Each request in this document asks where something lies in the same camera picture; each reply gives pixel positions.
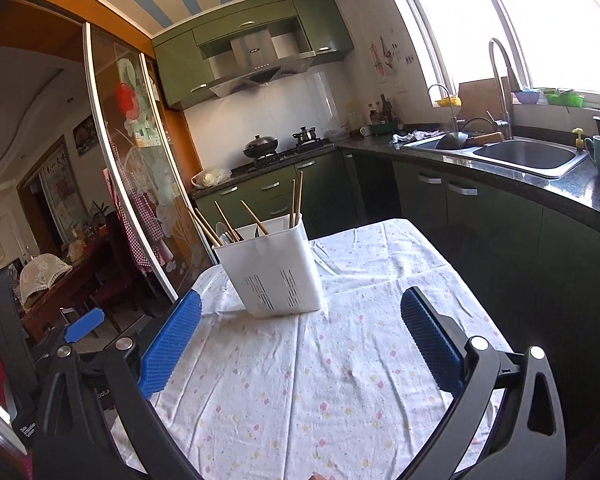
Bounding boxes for wooden chopstick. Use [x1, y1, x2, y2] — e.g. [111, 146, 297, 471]
[214, 202, 242, 242]
[288, 179, 297, 229]
[296, 170, 303, 226]
[189, 209, 222, 248]
[240, 200, 270, 236]

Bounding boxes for white plastic utensil holder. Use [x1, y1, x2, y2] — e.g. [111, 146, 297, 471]
[215, 216, 324, 318]

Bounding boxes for wooden dining table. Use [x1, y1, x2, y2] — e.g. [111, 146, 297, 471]
[20, 242, 114, 342]

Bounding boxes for white lace cover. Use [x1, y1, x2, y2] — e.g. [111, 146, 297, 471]
[19, 254, 72, 309]

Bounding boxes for green lower cabinets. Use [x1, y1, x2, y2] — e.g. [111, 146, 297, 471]
[190, 148, 600, 427]

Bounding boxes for green cabinets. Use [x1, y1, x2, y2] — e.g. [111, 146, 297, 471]
[152, 0, 353, 110]
[190, 148, 600, 427]

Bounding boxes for red checkered apron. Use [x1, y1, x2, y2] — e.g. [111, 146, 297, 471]
[102, 168, 174, 274]

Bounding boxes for white floral tablecloth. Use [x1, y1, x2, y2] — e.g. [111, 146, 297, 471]
[151, 219, 507, 479]

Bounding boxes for white plastic bag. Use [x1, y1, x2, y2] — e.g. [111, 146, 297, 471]
[190, 166, 232, 190]

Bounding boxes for stainless steel double sink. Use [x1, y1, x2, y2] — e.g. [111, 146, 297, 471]
[404, 136, 588, 179]

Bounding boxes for glass sliding door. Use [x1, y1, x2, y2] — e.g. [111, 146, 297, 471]
[82, 23, 212, 300]

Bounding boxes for yellow soap dispenser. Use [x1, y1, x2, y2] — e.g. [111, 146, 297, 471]
[572, 128, 585, 151]

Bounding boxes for black pan in sink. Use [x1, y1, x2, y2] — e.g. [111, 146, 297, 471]
[436, 132, 505, 150]

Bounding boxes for black wok with lid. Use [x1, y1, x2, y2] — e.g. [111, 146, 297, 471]
[242, 136, 278, 159]

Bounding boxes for tall steel faucet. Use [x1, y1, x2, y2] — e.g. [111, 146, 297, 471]
[488, 38, 521, 140]

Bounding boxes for crumpled dish cloth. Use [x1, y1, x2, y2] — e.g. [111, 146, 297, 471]
[390, 130, 442, 144]

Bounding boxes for blue bowl on sill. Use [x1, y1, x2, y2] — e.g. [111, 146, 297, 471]
[514, 89, 541, 105]

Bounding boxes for black gas stove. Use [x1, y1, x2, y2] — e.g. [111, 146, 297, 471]
[253, 142, 334, 169]

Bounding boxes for green basket on sill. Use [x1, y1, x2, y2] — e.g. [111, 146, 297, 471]
[543, 89, 584, 108]

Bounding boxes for wooden cutting board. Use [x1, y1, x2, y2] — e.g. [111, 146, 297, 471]
[458, 78, 505, 122]

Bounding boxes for yellow sponge holder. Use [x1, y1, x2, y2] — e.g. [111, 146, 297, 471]
[436, 96, 462, 107]

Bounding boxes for small steel pot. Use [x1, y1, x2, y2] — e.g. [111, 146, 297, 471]
[292, 127, 321, 148]

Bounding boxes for condiment bottles group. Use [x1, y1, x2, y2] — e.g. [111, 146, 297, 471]
[347, 94, 401, 136]

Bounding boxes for small steel faucet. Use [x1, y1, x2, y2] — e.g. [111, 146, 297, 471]
[428, 84, 462, 132]

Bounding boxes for steel range hood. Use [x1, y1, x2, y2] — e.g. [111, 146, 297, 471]
[204, 26, 316, 98]

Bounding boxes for green upper cabinets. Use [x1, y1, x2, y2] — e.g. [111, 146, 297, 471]
[152, 0, 353, 110]

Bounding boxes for window frame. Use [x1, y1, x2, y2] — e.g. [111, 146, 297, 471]
[394, 0, 600, 107]

